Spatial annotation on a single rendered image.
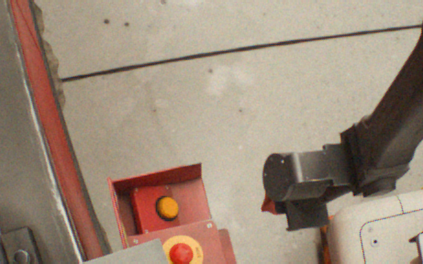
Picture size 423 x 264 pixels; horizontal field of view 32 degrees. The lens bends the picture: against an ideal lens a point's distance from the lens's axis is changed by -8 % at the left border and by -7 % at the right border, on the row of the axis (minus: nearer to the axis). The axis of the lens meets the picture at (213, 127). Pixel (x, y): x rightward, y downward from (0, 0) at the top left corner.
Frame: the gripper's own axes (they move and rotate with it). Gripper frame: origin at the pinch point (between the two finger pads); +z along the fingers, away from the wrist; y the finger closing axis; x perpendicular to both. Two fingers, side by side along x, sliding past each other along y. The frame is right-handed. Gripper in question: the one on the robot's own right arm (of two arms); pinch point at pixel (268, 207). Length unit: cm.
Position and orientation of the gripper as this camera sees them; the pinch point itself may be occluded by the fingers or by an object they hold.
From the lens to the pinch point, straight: 108.8
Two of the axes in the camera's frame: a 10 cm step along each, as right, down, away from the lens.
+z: -4.6, 3.3, 8.2
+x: 8.7, -0.2, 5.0
